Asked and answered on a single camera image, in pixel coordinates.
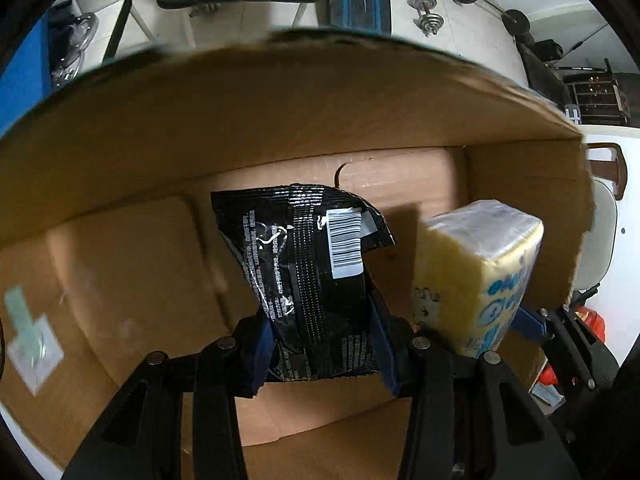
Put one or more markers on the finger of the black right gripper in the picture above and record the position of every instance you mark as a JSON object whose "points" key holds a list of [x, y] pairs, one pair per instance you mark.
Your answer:
{"points": [[563, 338]]}

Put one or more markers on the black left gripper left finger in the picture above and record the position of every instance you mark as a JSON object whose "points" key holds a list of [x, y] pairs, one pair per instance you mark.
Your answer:
{"points": [[138, 435]]}

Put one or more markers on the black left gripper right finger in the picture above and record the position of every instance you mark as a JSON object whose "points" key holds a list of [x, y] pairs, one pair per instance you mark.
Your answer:
{"points": [[470, 418]]}

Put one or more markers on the yellow sponge pack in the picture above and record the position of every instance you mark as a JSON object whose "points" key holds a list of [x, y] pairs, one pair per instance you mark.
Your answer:
{"points": [[471, 271]]}

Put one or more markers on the black snack packet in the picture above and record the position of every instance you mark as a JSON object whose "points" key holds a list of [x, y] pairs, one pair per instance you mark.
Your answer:
{"points": [[301, 248]]}

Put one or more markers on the brown cardboard box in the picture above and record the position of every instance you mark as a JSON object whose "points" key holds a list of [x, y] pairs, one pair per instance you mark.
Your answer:
{"points": [[105, 220]]}

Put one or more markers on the chrome dumbbell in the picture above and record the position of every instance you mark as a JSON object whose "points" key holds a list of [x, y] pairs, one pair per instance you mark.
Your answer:
{"points": [[427, 21]]}

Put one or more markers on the blue folded mat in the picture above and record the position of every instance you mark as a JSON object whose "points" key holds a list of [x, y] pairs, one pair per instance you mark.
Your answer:
{"points": [[27, 79]]}

